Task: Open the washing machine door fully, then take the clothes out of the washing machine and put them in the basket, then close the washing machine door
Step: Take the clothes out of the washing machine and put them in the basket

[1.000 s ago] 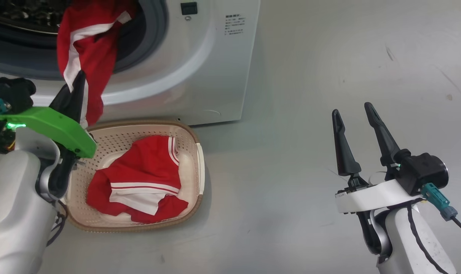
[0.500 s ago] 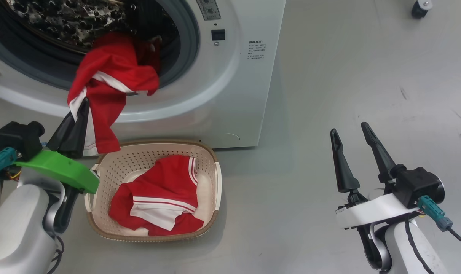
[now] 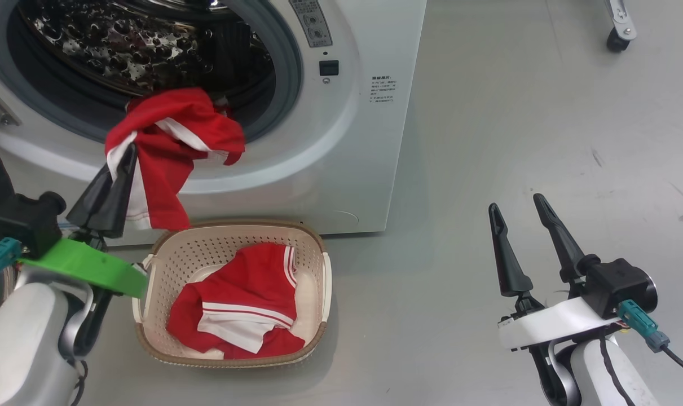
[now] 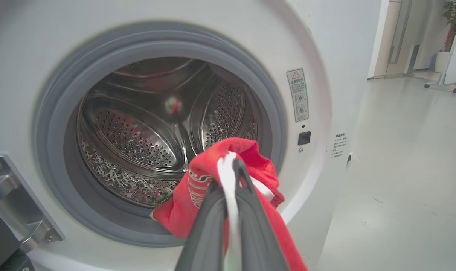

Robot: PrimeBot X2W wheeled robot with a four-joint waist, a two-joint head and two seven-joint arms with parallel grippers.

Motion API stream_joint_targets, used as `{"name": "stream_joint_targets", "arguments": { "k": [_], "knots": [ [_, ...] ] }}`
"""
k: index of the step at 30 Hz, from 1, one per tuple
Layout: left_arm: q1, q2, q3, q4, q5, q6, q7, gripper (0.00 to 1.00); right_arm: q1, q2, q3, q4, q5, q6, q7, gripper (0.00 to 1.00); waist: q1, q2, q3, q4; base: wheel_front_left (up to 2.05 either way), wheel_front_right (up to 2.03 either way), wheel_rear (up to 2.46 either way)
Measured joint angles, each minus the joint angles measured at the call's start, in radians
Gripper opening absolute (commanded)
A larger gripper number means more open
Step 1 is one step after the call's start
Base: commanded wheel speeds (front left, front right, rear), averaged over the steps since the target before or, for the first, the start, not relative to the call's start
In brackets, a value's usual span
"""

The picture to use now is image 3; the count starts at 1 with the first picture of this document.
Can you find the cream plastic laundry basket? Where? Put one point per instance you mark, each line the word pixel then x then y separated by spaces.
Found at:
pixel 313 270

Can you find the black washer door latch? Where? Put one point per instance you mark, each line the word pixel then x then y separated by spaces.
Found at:
pixel 329 67

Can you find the perforated steel washer drum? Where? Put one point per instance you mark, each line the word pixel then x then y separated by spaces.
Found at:
pixel 121 39

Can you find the white front-load washing machine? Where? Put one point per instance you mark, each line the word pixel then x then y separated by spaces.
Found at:
pixel 375 169

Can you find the printed text washer sticker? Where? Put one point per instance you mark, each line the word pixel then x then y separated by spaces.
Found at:
pixel 383 90

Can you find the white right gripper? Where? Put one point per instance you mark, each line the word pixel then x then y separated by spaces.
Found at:
pixel 550 324

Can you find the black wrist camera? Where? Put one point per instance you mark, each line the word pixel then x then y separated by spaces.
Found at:
pixel 25 220
pixel 617 282

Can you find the grey washer instruction label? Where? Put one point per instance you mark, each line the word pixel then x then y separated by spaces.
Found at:
pixel 313 22

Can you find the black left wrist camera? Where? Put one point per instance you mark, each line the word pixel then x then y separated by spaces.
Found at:
pixel 25 220

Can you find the grey partition leg with caster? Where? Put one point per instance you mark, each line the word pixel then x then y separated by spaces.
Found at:
pixel 620 25

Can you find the red white-striped garment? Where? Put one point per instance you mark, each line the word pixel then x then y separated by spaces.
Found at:
pixel 172 146
pixel 245 299

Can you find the teal right camera connector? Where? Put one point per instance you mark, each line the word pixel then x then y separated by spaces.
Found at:
pixel 646 327

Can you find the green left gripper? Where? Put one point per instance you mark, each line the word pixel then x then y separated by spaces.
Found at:
pixel 87 265

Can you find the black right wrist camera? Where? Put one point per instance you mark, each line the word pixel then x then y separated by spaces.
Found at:
pixel 617 282

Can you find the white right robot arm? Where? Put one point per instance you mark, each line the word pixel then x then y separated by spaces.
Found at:
pixel 595 378

